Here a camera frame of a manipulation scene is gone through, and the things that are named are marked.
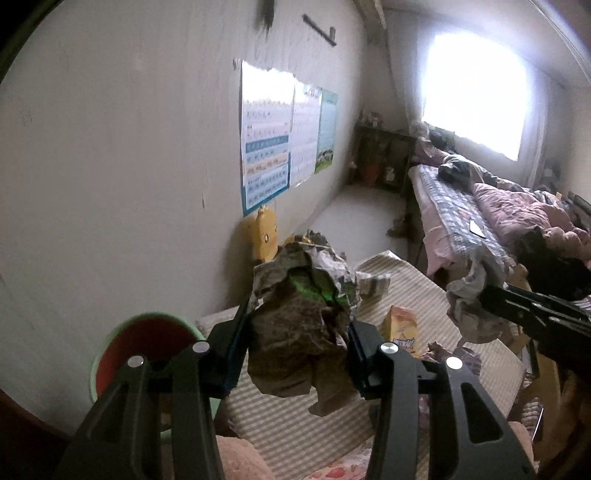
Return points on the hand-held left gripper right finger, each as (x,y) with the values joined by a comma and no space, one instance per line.
(359,364)

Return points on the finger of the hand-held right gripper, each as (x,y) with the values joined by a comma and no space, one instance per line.
(501,304)
(540,295)

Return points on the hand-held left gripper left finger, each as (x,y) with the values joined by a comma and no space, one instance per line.
(230,357)

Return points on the grey paper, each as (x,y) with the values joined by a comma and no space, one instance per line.
(468,300)

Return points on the brown newspaper ball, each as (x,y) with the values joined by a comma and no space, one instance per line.
(295,332)

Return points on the green red bowl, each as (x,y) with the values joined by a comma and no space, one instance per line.
(138,337)

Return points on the black cloth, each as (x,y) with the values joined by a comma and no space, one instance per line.
(554,263)

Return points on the yellow snack box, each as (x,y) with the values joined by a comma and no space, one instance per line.
(400,330)

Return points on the wooden chair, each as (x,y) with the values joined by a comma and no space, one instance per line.
(549,387)

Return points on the black smartphone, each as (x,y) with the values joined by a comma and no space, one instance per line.
(477,228)

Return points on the printed paper cup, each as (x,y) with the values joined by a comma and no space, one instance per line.
(375,284)

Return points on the pink quilt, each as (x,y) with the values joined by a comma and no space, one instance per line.
(517,207)

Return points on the pink plush cushion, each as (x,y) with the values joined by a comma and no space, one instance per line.
(240,457)

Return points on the bed with plaid cover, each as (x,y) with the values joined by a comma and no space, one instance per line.
(445,207)

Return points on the brown shoe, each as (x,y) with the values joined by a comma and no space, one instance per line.
(399,226)

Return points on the yellow duck toy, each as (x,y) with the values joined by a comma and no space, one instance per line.
(265,233)

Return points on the dark grey clothing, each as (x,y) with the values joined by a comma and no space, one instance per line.
(455,168)

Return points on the dark shelf unit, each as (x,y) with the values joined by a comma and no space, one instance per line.
(381,157)

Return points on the window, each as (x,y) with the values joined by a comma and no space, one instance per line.
(475,92)

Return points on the large blue wall chart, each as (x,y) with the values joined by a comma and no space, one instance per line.
(265,147)

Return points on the green wall poster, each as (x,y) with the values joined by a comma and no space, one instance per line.
(326,131)

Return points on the white wall chart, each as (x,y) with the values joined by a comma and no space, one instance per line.
(304,134)

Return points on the black wall hook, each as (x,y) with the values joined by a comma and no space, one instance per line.
(321,30)

